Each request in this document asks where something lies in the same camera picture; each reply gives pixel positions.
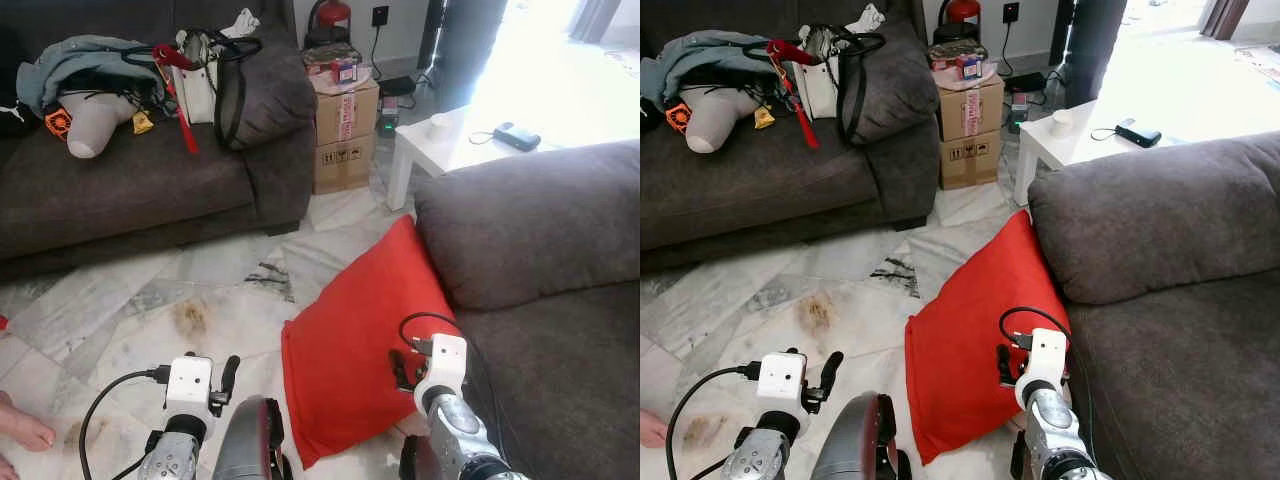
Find red pillow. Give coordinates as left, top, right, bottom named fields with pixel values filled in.
left=904, top=209, right=1072, bottom=467
left=280, top=213, right=459, bottom=470

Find dark robot left leg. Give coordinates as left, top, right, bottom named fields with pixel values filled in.
left=211, top=395, right=294, bottom=480
left=810, top=391, right=913, bottom=480

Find person's bare foot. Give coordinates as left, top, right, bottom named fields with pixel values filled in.
left=0, top=390, right=57, bottom=480
left=640, top=409, right=670, bottom=450

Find long dark grey sofa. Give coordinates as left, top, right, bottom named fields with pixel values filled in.
left=640, top=0, right=942, bottom=277
left=0, top=0, right=320, bottom=282

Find dark grey loveseat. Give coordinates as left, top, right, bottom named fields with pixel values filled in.
left=1027, top=129, right=1280, bottom=480
left=412, top=139, right=641, bottom=480

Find cardboard box with arrow marks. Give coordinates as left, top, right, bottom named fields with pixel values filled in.
left=939, top=130, right=1002, bottom=191
left=312, top=133, right=377, bottom=196

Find white side table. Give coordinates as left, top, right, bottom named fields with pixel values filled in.
left=385, top=100, right=566, bottom=212
left=1013, top=97, right=1191, bottom=207

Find cardboard box with red tape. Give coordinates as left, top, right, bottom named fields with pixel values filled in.
left=312, top=78, right=382, bottom=147
left=936, top=74, right=1006, bottom=142

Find black power bank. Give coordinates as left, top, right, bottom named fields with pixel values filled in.
left=494, top=122, right=543, bottom=153
left=1115, top=118, right=1164, bottom=149

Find beige stuffed cushion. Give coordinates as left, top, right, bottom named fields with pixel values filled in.
left=64, top=91, right=139, bottom=160
left=684, top=86, right=763, bottom=155

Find pink patterned bundle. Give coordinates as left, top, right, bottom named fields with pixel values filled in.
left=302, top=42, right=373, bottom=95
left=928, top=38, right=998, bottom=91

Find red tassel charm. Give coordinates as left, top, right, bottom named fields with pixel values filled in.
left=151, top=42, right=200, bottom=155
left=766, top=37, right=820, bottom=151

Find dark door panel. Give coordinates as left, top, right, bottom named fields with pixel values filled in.
left=428, top=0, right=513, bottom=89
left=1058, top=0, right=1131, bottom=109

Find grey blue jacket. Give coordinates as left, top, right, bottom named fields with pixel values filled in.
left=640, top=29, right=793, bottom=111
left=16, top=34, right=168, bottom=117

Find red fire extinguisher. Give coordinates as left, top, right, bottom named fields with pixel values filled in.
left=934, top=0, right=982, bottom=44
left=304, top=0, right=354, bottom=49

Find printed floor mat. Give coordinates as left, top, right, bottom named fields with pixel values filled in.
left=1232, top=45, right=1280, bottom=83

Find brown door curtain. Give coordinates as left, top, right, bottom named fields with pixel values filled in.
left=568, top=0, right=623, bottom=43
left=1198, top=0, right=1253, bottom=42

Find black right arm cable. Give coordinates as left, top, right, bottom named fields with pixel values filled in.
left=997, top=305, right=1101, bottom=461
left=397, top=311, right=513, bottom=471

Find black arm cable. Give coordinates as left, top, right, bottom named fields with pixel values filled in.
left=397, top=311, right=513, bottom=471
left=997, top=305, right=1101, bottom=461
left=77, top=364, right=173, bottom=480
left=664, top=362, right=764, bottom=480

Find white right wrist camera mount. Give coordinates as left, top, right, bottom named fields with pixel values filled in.
left=1024, top=327, right=1069, bottom=392
left=424, top=333, right=470, bottom=397

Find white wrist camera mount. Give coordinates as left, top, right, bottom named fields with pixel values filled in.
left=1024, top=327, right=1069, bottom=392
left=424, top=333, right=470, bottom=397
left=164, top=355, right=215, bottom=417
left=756, top=350, right=810, bottom=414

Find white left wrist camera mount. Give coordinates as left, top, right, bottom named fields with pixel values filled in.
left=164, top=355, right=215, bottom=417
left=756, top=350, right=810, bottom=414

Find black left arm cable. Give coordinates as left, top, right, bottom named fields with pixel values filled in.
left=77, top=364, right=173, bottom=480
left=664, top=362, right=764, bottom=480

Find white handbag black straps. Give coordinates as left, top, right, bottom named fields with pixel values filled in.
left=120, top=26, right=264, bottom=152
left=742, top=21, right=888, bottom=148

